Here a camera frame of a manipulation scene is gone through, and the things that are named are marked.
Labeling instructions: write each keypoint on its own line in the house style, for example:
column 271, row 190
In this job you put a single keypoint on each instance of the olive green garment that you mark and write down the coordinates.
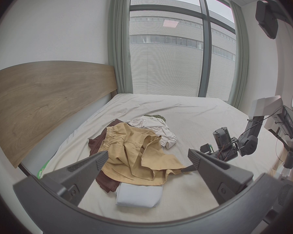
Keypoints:
column 158, row 117

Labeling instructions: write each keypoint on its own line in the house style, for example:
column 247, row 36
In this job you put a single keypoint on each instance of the window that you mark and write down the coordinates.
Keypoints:
column 166, row 64

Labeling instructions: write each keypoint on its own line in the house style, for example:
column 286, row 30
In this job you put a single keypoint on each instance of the white folded garment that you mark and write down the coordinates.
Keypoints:
column 139, row 195

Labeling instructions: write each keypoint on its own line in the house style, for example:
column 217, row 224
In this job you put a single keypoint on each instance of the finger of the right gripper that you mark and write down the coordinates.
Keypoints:
column 191, row 169

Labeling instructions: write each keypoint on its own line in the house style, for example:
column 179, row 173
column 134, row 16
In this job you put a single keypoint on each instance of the bed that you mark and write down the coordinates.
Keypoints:
column 210, row 121

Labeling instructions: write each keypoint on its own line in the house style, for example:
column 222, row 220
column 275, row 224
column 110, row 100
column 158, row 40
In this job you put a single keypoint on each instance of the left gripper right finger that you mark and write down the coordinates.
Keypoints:
column 219, row 179

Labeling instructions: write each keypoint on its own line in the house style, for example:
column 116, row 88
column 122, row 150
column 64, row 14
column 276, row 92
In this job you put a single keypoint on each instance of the grey-green curtain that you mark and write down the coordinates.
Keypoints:
column 119, row 45
column 241, row 57

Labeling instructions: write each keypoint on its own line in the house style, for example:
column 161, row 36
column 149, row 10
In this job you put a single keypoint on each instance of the tan shorts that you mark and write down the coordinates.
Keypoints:
column 134, row 150

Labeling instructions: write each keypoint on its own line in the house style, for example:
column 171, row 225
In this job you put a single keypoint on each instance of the brown garment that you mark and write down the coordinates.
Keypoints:
column 96, row 142

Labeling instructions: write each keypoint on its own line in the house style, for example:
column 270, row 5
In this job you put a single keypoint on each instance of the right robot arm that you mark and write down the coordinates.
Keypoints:
column 252, row 140

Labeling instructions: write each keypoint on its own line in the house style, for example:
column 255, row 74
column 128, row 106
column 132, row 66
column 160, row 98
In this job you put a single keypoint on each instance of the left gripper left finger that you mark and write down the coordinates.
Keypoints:
column 73, row 179

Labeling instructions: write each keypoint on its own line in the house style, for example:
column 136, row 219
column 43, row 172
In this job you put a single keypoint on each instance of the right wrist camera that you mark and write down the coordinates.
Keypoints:
column 205, row 149

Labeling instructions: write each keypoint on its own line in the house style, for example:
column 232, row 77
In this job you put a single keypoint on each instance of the cream white garment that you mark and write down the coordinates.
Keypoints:
column 158, row 128

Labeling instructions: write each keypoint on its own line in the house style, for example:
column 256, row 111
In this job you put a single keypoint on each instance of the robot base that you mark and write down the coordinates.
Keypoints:
column 287, row 194

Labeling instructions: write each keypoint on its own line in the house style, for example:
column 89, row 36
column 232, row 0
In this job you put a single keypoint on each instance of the green printed bag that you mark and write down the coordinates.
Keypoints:
column 42, row 170

